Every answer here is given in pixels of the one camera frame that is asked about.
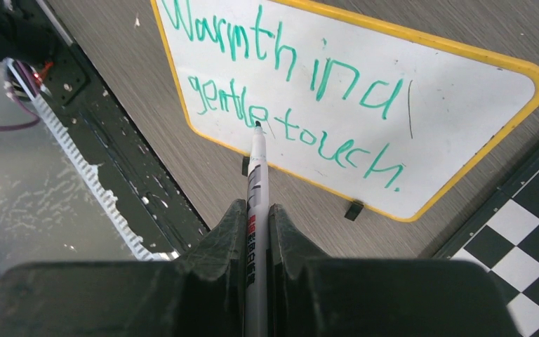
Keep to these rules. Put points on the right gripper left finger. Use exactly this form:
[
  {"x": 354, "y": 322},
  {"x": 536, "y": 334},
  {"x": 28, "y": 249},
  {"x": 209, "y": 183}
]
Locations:
[{"x": 197, "y": 294}]

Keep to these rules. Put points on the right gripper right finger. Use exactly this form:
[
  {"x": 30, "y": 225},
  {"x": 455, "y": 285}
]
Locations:
[{"x": 314, "y": 294}]

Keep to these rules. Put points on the green whiteboard marker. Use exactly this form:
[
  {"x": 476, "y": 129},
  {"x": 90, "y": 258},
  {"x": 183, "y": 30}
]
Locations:
[{"x": 256, "y": 307}]

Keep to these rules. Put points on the yellow framed whiteboard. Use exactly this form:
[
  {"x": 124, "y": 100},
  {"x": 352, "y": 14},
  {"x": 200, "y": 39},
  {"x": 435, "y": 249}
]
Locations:
[{"x": 368, "y": 110}]

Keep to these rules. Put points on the black white checkerboard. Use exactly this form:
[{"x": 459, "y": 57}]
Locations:
[{"x": 503, "y": 238}]

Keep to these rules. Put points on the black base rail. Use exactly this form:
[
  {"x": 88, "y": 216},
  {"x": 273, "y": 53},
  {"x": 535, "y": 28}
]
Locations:
[{"x": 141, "y": 198}]

